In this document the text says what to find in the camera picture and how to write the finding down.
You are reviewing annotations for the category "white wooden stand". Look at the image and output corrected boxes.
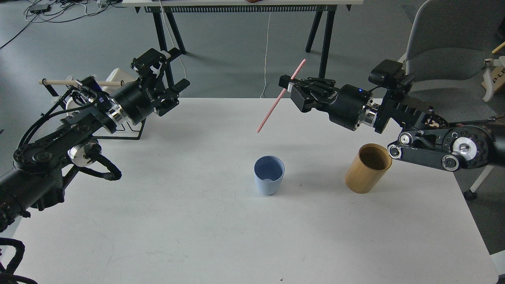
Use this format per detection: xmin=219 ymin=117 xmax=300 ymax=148
xmin=482 ymin=54 xmax=505 ymax=103

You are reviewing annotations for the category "white hanging cable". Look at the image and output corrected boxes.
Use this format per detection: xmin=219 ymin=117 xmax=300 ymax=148
xmin=260 ymin=11 xmax=271 ymax=99

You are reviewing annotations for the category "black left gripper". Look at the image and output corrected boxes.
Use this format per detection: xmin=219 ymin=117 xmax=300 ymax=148
xmin=112 ymin=48 xmax=191 ymax=125

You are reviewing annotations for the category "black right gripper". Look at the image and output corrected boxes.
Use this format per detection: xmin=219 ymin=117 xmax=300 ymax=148
xmin=279 ymin=76 xmax=372 ymax=131

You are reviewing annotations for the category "black wire mug rack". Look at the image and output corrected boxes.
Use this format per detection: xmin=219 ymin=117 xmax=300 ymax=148
xmin=38 ymin=75 xmax=145 ymax=140

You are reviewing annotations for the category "pink chopstick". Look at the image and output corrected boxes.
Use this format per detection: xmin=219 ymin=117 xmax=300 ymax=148
xmin=256 ymin=59 xmax=307 ymax=133

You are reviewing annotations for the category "black trestle background table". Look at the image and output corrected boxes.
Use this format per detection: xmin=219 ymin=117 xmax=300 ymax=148
xmin=122 ymin=0 xmax=364 ymax=98

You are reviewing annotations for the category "bamboo cup holder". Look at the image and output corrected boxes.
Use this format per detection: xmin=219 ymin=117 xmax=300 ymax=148
xmin=344 ymin=143 xmax=393 ymax=194

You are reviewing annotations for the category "white cable with plug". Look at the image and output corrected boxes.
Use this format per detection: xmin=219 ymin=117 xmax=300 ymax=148
xmin=159 ymin=0 xmax=187 ymax=90

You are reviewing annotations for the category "blue cup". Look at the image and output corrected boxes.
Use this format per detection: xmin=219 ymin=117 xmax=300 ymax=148
xmin=254 ymin=156 xmax=285 ymax=196

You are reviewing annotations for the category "white round mug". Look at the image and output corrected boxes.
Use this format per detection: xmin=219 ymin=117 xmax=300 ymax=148
xmin=65 ymin=91 xmax=86 ymax=111

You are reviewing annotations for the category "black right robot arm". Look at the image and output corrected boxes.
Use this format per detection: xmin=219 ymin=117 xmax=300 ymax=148
xmin=279 ymin=60 xmax=505 ymax=172

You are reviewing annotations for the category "grey office chair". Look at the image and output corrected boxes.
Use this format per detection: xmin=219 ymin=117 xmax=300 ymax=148
xmin=400 ymin=0 xmax=505 ymax=200

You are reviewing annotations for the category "white square mug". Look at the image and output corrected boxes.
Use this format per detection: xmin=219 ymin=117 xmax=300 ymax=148
xmin=102 ymin=68 xmax=137 ymax=94

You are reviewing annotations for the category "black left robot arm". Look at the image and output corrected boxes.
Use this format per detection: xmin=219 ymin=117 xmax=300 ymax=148
xmin=0 ymin=48 xmax=190 ymax=232

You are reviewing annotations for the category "floor cable bundle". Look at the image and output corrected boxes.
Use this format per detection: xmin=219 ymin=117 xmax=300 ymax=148
xmin=0 ymin=0 xmax=123 ymax=50

